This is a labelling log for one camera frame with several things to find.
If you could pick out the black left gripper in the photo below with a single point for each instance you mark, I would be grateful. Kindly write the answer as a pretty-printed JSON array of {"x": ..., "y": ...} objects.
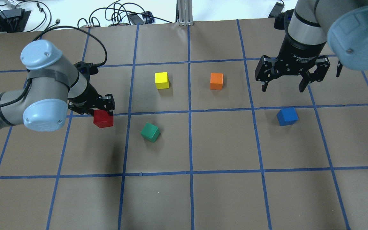
[{"x": 89, "y": 95}]

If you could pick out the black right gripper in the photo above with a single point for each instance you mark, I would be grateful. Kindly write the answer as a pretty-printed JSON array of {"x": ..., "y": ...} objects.
[{"x": 299, "y": 49}]

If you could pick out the red block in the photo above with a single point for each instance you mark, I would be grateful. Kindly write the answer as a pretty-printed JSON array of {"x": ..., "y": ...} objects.
[{"x": 103, "y": 119}]

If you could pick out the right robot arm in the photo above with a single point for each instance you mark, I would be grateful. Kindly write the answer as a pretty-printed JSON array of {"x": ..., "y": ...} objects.
[{"x": 340, "y": 24}]

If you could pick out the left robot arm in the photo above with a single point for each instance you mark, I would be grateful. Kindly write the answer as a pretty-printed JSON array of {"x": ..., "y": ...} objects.
[{"x": 53, "y": 86}]

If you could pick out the blue block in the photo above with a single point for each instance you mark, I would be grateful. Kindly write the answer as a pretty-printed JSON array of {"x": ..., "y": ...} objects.
[{"x": 287, "y": 116}]

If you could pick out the green block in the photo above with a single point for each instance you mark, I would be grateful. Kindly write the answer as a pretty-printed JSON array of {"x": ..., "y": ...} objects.
[{"x": 150, "y": 132}]

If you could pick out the orange block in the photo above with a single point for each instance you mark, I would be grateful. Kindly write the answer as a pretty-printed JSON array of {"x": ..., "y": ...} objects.
[{"x": 216, "y": 81}]

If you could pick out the yellow block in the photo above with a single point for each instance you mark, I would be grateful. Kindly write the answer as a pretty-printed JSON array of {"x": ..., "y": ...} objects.
[{"x": 161, "y": 80}]

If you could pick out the black power adapter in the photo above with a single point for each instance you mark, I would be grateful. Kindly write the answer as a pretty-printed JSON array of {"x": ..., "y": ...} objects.
[{"x": 276, "y": 10}]

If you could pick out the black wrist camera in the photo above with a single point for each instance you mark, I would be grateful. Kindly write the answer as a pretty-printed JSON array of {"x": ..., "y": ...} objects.
[{"x": 86, "y": 69}]

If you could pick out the aluminium frame post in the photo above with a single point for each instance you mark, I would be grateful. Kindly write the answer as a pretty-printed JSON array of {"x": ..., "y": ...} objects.
[{"x": 184, "y": 12}]

